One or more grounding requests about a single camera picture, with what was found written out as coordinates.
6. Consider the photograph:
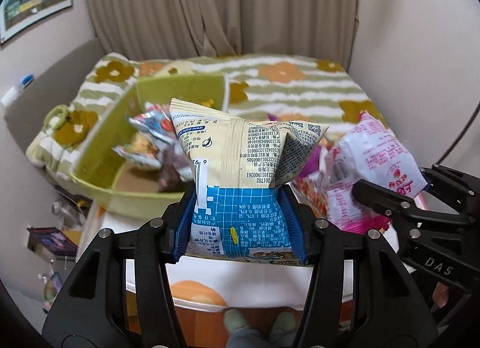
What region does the pink snack bag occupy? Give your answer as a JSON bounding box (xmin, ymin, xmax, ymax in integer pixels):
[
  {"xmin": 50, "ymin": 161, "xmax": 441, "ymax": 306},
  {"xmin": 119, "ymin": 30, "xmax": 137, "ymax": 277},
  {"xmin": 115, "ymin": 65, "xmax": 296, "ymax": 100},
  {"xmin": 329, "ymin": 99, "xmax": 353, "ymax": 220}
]
[{"xmin": 322, "ymin": 111, "xmax": 427, "ymax": 234}]

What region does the brown snack bag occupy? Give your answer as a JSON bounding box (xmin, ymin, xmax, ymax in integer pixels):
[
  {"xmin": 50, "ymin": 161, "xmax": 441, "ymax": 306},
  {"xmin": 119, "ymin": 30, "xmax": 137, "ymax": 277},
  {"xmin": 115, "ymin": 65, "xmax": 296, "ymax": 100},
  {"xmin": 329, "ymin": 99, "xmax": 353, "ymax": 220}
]
[{"xmin": 158, "ymin": 141, "xmax": 193, "ymax": 193}]

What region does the blue cream snack bag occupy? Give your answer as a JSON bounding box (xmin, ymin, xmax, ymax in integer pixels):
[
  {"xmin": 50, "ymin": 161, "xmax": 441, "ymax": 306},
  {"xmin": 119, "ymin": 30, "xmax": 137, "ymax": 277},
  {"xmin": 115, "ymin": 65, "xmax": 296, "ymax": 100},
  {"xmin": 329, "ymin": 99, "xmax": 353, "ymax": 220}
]
[{"xmin": 169, "ymin": 99, "xmax": 329, "ymax": 264}]

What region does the grey corn chip bag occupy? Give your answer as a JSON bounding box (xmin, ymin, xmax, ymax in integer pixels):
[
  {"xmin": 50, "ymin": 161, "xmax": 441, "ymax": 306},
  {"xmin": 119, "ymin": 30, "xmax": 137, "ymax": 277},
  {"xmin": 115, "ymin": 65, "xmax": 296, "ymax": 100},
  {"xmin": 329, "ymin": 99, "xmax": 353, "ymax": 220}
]
[{"xmin": 112, "ymin": 132, "xmax": 162, "ymax": 171}]

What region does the purple snack bag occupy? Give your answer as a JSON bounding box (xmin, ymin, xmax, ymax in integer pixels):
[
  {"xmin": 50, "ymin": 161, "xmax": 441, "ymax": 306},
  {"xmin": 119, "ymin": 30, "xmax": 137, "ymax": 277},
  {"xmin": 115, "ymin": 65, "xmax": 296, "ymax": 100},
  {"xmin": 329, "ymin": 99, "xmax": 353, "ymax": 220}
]
[{"xmin": 298, "ymin": 145, "xmax": 322, "ymax": 178}]

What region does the person right hand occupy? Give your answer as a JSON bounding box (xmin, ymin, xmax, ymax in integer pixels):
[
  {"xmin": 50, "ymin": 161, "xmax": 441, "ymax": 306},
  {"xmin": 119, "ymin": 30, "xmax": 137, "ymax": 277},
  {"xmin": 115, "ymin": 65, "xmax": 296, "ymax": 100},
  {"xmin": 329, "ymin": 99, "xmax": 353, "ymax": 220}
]
[{"xmin": 432, "ymin": 282, "xmax": 449, "ymax": 308}]

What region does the orange sticks snack bag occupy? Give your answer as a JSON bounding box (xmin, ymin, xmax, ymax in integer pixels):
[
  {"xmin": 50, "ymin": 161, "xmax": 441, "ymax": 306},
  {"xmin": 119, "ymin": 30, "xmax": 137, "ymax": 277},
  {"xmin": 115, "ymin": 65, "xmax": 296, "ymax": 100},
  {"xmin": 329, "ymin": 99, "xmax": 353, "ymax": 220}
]
[{"xmin": 293, "ymin": 178, "xmax": 329, "ymax": 219}]

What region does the green cardboard box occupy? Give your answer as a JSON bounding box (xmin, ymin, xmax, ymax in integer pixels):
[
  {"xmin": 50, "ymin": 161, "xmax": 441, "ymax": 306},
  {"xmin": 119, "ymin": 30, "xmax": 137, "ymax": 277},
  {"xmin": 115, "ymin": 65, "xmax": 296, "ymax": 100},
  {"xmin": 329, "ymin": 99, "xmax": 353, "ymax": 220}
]
[{"xmin": 71, "ymin": 74, "xmax": 229, "ymax": 219}]

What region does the red blue small snack bag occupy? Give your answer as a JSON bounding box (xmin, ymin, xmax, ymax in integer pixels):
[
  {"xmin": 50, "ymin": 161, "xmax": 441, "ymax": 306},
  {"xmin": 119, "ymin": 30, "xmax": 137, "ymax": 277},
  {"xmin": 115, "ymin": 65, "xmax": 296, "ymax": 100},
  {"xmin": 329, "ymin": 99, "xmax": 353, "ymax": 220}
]
[{"xmin": 128, "ymin": 102, "xmax": 177, "ymax": 144}]

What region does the floral striped quilt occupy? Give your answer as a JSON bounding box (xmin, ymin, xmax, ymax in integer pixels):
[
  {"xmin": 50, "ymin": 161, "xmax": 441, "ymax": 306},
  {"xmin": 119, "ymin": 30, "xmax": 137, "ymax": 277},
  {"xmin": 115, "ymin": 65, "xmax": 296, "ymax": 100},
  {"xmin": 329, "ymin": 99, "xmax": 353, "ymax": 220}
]
[{"xmin": 26, "ymin": 53, "xmax": 384, "ymax": 180}]

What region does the grey headboard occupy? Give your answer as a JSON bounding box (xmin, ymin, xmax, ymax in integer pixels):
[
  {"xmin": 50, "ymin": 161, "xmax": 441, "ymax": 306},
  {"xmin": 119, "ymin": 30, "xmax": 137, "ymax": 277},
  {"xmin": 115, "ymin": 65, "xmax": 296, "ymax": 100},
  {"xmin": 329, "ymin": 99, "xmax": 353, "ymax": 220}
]
[{"xmin": 4, "ymin": 38, "xmax": 105, "ymax": 152}]

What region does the white blue bottle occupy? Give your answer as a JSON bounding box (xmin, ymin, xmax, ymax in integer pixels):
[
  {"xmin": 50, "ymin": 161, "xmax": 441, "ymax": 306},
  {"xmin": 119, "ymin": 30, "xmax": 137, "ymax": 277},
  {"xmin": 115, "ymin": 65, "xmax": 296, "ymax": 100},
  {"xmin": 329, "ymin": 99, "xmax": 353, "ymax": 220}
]
[{"xmin": 1, "ymin": 74, "xmax": 34, "ymax": 108}]

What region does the beige curtain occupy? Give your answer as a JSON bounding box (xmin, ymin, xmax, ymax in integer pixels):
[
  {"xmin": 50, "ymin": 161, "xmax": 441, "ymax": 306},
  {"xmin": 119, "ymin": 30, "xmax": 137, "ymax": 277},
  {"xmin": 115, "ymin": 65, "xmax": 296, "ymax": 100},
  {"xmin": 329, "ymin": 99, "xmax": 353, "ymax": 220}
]
[{"xmin": 86, "ymin": 0, "xmax": 358, "ymax": 66}]

